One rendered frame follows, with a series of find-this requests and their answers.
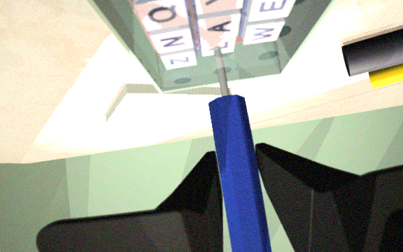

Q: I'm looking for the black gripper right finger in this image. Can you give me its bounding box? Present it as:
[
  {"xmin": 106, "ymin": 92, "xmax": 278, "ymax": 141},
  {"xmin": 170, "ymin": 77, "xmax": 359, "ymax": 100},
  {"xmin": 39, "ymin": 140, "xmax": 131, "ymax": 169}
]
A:
[{"xmin": 255, "ymin": 143, "xmax": 403, "ymax": 252}]

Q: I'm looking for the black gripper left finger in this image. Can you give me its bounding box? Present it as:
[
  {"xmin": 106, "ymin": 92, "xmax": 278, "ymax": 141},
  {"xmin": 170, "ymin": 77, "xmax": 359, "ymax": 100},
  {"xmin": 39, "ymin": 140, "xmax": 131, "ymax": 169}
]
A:
[{"xmin": 36, "ymin": 151, "xmax": 224, "ymax": 252}]

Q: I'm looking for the blue stylus with grey tip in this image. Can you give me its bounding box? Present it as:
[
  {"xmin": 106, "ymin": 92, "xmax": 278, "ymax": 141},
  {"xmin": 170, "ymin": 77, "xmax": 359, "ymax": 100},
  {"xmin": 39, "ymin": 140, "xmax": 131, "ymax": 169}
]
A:
[{"xmin": 208, "ymin": 67, "xmax": 272, "ymax": 252}]

